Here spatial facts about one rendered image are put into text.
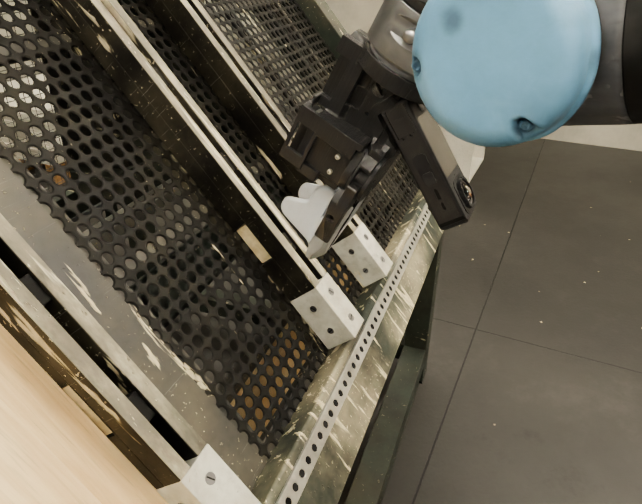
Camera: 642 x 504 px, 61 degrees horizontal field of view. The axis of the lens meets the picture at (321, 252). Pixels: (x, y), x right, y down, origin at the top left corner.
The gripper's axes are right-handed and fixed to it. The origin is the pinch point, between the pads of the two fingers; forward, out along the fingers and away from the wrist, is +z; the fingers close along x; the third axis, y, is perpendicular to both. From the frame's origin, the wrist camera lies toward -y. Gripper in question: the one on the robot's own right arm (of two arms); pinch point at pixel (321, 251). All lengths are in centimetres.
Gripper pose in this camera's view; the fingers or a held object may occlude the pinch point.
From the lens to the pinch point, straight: 54.2
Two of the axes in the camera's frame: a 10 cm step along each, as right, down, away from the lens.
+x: -4.3, 4.5, -7.8
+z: -4.2, 6.7, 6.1
